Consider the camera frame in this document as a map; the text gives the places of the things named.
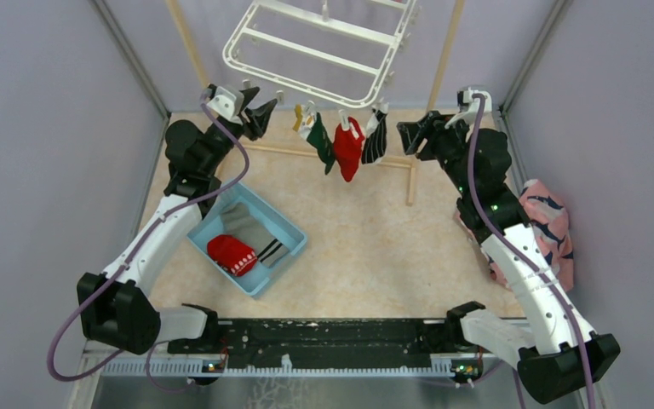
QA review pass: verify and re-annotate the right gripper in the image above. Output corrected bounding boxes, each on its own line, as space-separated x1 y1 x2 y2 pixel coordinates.
397 110 473 196

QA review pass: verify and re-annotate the white clip hanger frame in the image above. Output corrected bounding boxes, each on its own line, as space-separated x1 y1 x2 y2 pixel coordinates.
222 1 419 109

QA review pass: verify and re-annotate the grey striped sock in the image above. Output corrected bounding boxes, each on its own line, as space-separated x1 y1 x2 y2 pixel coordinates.
220 202 289 268

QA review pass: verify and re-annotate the light blue plastic basket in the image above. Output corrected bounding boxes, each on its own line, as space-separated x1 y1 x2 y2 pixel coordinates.
187 182 307 298

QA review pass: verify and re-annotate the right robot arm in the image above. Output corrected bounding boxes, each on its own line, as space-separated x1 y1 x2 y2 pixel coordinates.
396 111 621 404

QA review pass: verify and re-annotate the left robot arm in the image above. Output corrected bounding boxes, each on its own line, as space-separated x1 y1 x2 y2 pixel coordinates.
77 84 279 354

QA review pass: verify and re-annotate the black striped hanging sock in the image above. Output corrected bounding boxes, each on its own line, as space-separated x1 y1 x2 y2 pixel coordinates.
361 101 389 164

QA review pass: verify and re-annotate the green hanging sock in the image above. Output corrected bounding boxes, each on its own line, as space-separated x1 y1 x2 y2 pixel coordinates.
293 102 336 175

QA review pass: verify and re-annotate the red hanging sock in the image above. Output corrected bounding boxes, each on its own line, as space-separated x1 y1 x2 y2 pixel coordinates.
333 109 365 182

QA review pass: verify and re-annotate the wooden drying rack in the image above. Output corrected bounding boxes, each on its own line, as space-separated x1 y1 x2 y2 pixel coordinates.
163 1 466 206

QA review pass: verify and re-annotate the red sock in basket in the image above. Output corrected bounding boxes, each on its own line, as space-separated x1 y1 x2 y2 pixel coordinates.
206 234 258 278

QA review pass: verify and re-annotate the pink patterned cloth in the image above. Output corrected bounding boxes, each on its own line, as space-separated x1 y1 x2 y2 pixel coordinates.
454 179 574 291

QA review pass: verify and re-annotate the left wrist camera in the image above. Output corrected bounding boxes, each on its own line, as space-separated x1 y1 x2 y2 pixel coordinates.
206 86 244 118

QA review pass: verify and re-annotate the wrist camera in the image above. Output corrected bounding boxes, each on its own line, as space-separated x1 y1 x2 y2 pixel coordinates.
206 86 244 118
445 85 493 128

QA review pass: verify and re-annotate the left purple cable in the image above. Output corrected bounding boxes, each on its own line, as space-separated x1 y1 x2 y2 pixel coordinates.
45 89 251 383

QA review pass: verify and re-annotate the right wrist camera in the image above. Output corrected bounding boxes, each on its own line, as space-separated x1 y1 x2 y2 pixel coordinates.
445 85 493 128

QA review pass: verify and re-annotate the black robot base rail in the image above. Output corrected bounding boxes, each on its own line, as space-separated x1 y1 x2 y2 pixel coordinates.
166 303 491 380

